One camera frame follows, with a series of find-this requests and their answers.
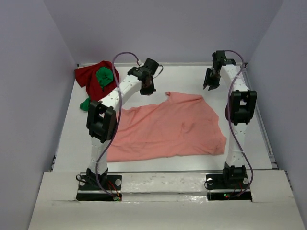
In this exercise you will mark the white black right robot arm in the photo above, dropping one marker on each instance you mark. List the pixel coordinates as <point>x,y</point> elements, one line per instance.
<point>239,111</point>

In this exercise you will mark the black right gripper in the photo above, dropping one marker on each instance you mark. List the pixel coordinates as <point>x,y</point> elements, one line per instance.
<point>213,85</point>

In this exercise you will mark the dark red t shirt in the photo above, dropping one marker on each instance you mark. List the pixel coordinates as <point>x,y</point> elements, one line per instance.
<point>96,83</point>

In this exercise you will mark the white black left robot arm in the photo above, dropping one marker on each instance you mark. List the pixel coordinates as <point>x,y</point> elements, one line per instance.
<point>104,116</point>

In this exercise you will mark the green t shirt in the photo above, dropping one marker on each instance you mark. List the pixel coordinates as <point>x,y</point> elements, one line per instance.
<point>100,79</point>

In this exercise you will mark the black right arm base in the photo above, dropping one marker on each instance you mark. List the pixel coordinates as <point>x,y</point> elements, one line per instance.
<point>218,190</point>

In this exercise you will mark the pink t shirt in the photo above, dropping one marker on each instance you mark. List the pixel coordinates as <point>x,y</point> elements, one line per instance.
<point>182,125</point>

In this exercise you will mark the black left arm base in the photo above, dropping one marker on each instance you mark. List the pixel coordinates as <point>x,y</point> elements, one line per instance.
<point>88,189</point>

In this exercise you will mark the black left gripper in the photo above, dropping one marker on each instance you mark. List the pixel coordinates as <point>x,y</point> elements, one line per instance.
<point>149,92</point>

